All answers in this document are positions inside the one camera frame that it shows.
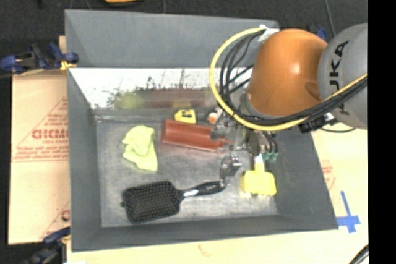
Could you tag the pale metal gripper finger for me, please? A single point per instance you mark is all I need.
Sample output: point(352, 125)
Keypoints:
point(232, 172)
point(225, 167)

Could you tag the small orange and white object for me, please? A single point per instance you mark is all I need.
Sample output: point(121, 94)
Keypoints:
point(213, 117)

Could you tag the red squeeze bottle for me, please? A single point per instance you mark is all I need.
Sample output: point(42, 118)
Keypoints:
point(188, 134)

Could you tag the yellow tape measure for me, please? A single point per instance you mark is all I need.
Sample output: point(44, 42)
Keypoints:
point(185, 116)

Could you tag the black hairbrush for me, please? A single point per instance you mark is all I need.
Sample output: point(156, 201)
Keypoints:
point(151, 201)

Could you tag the yellow-green cloth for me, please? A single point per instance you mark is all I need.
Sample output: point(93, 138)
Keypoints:
point(140, 148)

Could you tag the grey metal bin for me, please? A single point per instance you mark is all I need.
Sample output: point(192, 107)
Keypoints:
point(191, 40)

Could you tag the brown cardboard board red print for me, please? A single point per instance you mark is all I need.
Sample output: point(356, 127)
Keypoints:
point(37, 164)

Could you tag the black cylinder on white bracket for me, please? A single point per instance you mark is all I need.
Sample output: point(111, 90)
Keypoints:
point(311, 126)

